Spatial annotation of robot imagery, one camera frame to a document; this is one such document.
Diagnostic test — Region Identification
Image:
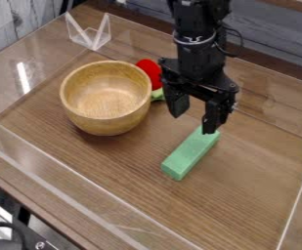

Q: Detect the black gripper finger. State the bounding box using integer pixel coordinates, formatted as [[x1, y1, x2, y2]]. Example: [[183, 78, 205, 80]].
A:
[[202, 99, 231, 134], [163, 84, 190, 118]]

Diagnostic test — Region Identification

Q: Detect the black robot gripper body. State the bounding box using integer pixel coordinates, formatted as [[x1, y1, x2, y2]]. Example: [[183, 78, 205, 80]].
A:
[[158, 39, 239, 111]]

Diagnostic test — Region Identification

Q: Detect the green rectangular block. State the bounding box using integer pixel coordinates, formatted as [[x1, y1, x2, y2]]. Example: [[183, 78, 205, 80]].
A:
[[161, 127, 221, 181]]

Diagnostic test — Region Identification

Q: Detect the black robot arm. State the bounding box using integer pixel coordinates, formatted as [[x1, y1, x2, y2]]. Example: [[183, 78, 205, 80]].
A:
[[158, 0, 239, 134]]

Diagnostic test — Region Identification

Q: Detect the brown wooden bowl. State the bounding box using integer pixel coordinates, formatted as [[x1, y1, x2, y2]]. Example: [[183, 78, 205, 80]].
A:
[[59, 60, 151, 136]]

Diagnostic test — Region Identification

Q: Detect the red plush strawberry toy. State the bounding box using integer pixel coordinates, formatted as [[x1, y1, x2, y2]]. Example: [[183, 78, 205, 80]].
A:
[[137, 59, 165, 102]]

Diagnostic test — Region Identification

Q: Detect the clear acrylic corner bracket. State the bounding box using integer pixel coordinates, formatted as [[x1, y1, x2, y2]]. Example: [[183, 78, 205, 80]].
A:
[[64, 13, 111, 51]]

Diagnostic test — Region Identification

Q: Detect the clear acrylic tray wall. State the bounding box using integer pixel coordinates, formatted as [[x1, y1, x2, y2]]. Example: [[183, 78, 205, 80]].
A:
[[0, 125, 202, 250]]

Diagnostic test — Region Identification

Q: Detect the black table leg bracket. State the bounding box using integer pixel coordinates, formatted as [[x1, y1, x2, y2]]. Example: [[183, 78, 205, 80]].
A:
[[12, 205, 66, 250]]

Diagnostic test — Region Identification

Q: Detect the black cable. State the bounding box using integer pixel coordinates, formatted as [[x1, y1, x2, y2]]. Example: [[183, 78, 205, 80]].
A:
[[0, 221, 28, 250]]

